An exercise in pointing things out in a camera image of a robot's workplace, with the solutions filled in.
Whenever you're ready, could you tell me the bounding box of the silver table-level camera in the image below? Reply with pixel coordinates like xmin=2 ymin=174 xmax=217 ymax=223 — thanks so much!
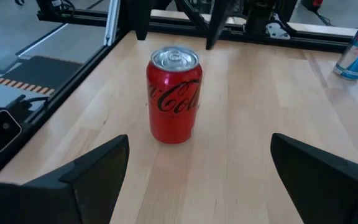
xmin=0 ymin=109 xmax=23 ymax=153

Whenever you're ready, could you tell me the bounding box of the silver aluminium bar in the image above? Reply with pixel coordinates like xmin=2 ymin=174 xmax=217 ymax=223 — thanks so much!
xmin=103 ymin=0 xmax=121 ymax=47

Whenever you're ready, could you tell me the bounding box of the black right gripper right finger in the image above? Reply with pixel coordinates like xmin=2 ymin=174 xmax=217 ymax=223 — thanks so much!
xmin=270 ymin=133 xmax=358 ymax=224

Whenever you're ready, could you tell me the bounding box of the red black-script cola can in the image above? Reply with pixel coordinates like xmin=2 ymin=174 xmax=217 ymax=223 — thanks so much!
xmin=146 ymin=45 xmax=203 ymax=145

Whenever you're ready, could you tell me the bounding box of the black mat orange striped edge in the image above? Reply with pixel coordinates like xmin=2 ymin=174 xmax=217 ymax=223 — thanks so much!
xmin=0 ymin=55 xmax=82 ymax=96

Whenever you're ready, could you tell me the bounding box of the blue silver energy drink can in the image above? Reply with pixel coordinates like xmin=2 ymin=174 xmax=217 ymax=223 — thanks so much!
xmin=333 ymin=5 xmax=358 ymax=81

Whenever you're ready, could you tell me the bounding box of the silver corner bracket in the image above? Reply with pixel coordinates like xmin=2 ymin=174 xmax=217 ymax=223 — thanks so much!
xmin=265 ymin=22 xmax=291 ymax=40

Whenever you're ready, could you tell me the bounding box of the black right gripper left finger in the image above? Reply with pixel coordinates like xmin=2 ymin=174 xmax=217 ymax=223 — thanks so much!
xmin=0 ymin=134 xmax=131 ymax=224

